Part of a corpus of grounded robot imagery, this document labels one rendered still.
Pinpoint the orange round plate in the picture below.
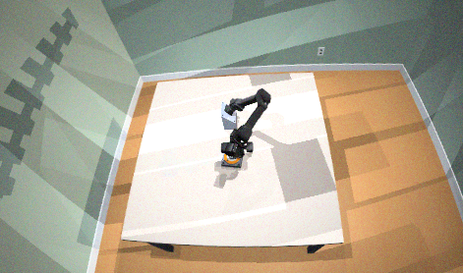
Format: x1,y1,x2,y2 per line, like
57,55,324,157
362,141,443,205
224,154,241,164

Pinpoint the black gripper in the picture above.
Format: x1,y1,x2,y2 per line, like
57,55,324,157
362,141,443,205
220,141,254,153

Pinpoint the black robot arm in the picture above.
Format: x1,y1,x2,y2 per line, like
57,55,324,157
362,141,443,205
224,88,271,159

